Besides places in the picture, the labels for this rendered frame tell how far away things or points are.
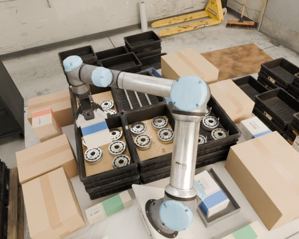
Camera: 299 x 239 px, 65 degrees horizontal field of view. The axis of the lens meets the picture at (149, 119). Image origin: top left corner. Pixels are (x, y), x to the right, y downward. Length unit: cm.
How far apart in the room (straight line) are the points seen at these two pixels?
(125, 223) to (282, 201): 76
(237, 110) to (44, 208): 127
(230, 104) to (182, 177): 93
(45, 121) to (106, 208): 67
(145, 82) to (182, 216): 52
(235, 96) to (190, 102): 100
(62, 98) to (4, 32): 278
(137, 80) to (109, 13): 356
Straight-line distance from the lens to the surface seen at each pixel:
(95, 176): 123
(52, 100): 186
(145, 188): 118
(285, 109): 252
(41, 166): 147
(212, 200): 129
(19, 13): 438
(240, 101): 171
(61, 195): 132
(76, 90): 106
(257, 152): 138
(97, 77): 94
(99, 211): 133
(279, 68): 306
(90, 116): 106
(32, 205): 136
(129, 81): 101
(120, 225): 134
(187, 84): 77
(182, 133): 80
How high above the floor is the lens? 194
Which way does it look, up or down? 45 degrees down
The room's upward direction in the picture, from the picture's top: 5 degrees counter-clockwise
